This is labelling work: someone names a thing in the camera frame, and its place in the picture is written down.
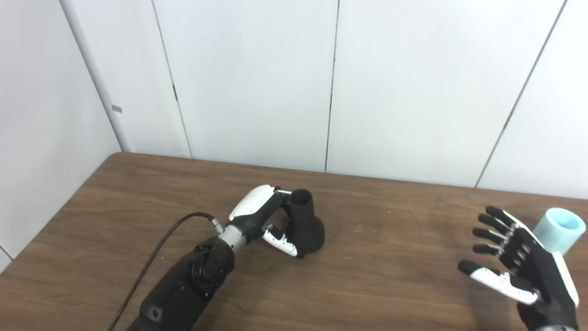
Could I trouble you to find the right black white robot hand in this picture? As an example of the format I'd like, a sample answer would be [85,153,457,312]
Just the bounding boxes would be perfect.
[458,205,580,331]

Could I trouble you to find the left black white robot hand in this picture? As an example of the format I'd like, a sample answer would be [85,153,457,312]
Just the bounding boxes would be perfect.
[228,185,307,259]

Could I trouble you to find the black funnel-shaped nozzle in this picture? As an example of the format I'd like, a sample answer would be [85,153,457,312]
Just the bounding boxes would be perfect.
[281,188,325,259]

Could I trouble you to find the light-blue hose piece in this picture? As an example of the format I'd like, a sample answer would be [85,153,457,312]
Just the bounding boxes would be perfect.
[533,208,587,254]

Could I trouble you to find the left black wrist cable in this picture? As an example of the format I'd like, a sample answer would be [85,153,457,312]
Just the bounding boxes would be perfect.
[107,212,224,331]

